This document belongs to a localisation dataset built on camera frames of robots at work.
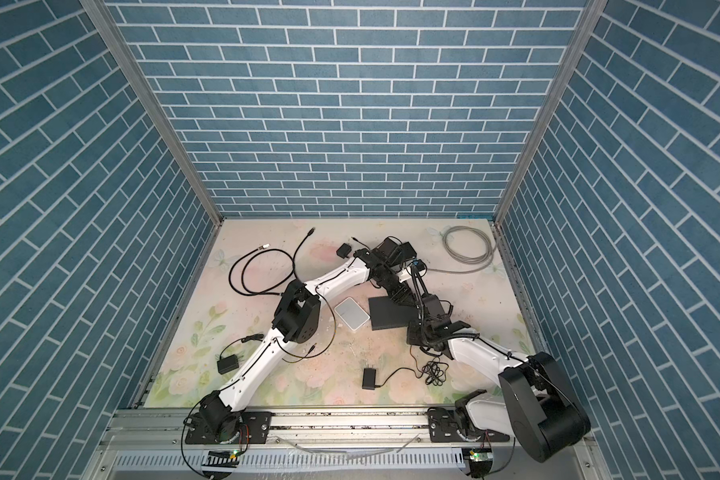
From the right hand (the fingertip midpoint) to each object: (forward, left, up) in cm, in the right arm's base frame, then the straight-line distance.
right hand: (410, 329), depth 90 cm
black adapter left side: (-15, +51, +1) cm, 54 cm away
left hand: (+10, -1, +1) cm, 10 cm away
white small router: (+2, +18, +3) cm, 19 cm away
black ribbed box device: (+29, +1, +2) cm, 29 cm away
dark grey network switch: (+3, +7, +3) cm, 9 cm away
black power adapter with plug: (-16, +11, 0) cm, 19 cm away
